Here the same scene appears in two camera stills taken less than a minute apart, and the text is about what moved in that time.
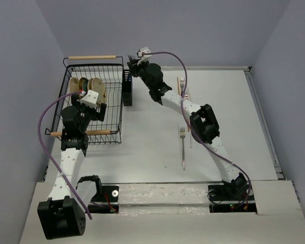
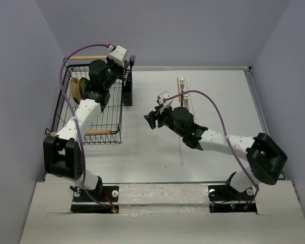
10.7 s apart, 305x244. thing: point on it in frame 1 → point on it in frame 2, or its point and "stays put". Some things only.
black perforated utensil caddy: [127, 88] stays put
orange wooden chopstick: [178, 86] stays put
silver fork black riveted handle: [182, 82] stays put
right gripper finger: [133, 71] → [151, 118]
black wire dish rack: [93, 86] stays put
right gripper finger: [133, 62] → [158, 107]
